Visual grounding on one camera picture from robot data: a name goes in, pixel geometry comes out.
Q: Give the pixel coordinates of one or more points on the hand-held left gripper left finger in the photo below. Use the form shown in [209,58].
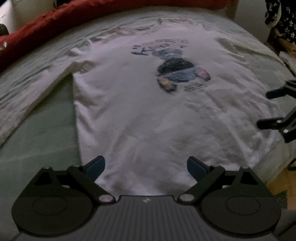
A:
[94,167]

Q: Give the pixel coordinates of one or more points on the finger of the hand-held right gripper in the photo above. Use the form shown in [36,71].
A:
[284,125]
[282,90]

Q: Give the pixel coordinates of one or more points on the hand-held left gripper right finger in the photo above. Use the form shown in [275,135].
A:
[196,168]

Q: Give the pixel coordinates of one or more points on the white printed sweatshirt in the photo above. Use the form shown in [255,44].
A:
[138,111]

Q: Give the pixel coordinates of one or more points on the white folded cloth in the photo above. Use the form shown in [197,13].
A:
[289,63]

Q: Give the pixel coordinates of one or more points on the tan folded cloth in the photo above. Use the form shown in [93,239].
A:
[288,47]

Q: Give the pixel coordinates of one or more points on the green checked bed sheet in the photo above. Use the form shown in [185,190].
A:
[41,139]

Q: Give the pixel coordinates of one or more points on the black star-print garment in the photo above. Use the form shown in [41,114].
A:
[282,18]

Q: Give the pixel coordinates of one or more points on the red duvet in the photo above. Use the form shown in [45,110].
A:
[46,25]

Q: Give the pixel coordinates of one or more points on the small shiny wrapper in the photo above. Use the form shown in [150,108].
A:
[3,45]

